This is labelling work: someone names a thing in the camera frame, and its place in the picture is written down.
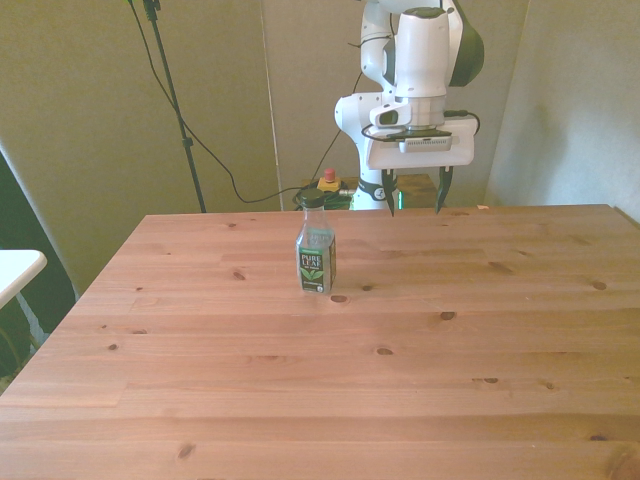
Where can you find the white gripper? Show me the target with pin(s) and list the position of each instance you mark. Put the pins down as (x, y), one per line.
(385, 155)

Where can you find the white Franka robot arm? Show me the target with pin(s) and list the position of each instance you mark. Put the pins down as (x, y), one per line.
(422, 55)

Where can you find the Pure Leaf tea bottle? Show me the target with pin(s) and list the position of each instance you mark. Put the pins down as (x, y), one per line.
(316, 260)

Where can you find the yellow emergency stop button box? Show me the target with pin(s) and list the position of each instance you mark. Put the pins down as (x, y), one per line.
(329, 182)

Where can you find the black tripod stand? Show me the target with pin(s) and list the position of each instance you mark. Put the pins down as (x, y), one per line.
(172, 100)

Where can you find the white side table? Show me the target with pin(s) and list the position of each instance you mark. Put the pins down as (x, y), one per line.
(17, 272)

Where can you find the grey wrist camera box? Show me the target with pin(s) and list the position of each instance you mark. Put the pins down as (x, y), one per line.
(426, 144)

